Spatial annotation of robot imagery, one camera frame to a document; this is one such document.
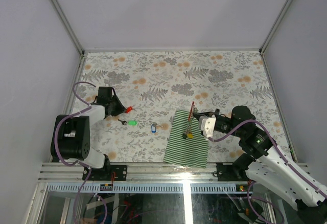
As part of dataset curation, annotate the blue tagged key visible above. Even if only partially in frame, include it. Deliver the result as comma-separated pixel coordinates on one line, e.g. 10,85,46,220
151,123,162,133

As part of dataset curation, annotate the red handled silver keyring carabiner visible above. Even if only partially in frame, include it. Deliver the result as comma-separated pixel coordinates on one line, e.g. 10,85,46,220
184,101,197,133

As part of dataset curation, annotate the floral table mat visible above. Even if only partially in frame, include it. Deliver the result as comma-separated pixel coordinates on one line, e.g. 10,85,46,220
69,51,290,163

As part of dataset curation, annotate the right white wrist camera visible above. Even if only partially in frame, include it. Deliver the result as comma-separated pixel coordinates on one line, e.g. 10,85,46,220
199,115,216,138

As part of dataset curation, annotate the green tagged key on table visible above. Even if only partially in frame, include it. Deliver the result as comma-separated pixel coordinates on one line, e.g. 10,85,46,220
118,119,137,126

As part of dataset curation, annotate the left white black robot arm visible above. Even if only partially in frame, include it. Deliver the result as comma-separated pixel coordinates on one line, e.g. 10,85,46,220
51,86,126,181

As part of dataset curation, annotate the aluminium front rail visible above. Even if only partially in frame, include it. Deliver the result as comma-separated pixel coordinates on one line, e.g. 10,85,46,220
38,161,310,183

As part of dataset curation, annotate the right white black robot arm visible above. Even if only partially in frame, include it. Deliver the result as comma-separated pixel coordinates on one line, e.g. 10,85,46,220
193,106,326,211

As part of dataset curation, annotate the red tagged key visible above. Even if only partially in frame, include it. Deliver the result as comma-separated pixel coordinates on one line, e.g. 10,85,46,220
125,106,133,113

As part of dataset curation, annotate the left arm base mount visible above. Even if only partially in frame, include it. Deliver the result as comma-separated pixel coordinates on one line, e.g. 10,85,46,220
87,156,128,182

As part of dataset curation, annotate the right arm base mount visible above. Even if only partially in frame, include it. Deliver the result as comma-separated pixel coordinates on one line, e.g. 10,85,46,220
212,153,255,182

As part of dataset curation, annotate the green striped cloth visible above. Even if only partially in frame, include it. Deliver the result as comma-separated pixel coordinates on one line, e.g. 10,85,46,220
163,110,208,168

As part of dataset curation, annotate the white slotted cable duct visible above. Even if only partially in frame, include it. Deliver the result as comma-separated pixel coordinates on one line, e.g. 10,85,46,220
48,183,238,193

